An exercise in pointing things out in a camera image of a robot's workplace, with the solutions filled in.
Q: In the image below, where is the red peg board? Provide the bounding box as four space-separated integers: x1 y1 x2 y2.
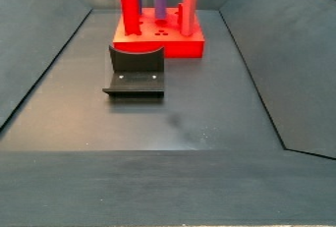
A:
112 8 205 58

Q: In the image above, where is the black curved holder stand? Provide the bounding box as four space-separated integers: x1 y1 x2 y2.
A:
102 47 164 96

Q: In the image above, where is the red star peg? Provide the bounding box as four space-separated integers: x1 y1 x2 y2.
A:
177 3 182 25

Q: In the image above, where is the red curved-top block peg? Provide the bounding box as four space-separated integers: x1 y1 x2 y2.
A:
121 0 141 35

